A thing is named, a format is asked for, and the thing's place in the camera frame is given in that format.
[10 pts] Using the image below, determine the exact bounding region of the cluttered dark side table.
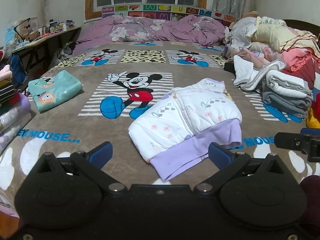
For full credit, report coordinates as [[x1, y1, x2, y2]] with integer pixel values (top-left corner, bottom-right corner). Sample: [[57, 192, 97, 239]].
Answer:
[[11, 20, 81, 73]]

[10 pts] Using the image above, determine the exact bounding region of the white quilted cloth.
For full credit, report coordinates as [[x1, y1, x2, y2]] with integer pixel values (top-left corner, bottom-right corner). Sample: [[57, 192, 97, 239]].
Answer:
[[233, 55, 286, 91]]

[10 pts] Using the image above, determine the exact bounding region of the alphabet foam headboard panel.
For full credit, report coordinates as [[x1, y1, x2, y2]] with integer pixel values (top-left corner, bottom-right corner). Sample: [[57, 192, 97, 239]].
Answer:
[[101, 4, 236, 26]]

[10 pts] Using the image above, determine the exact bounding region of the white floral purple-trim jacket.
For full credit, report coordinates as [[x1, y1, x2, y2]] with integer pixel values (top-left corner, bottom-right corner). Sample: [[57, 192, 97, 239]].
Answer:
[[128, 78, 242, 181]]

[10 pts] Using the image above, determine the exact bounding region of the purple floral duvet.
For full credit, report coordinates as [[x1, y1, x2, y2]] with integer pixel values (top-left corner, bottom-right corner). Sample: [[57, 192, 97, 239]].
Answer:
[[73, 15, 225, 55]]

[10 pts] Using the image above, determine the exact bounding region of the white grey clothes pile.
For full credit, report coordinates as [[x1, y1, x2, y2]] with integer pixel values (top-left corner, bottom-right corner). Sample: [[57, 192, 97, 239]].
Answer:
[[224, 16, 262, 47]]

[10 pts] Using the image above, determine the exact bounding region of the brown Mickey Mouse blanket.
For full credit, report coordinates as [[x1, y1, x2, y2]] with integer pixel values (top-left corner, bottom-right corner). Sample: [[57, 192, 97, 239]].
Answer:
[[1, 42, 319, 210]]

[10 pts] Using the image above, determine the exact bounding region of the cream yellow quilt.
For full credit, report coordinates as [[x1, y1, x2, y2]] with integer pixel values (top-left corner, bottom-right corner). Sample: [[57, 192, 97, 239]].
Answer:
[[251, 16, 319, 58]]

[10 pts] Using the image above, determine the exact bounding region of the pink red blanket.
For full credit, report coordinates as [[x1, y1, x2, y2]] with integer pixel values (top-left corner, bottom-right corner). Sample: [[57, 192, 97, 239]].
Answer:
[[281, 48, 319, 89]]

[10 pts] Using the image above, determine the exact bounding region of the stack of folded clothes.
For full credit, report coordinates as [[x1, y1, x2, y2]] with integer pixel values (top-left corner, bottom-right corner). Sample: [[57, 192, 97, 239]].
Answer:
[[1, 55, 31, 152]]

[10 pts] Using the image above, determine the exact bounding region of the folded grey white blanket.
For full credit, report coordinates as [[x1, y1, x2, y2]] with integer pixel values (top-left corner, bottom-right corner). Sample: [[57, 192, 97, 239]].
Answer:
[[262, 70, 313, 119]]

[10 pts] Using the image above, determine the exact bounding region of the teal folded kids sweater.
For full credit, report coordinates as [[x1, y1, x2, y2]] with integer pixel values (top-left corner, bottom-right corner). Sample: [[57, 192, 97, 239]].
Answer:
[[28, 70, 82, 112]]

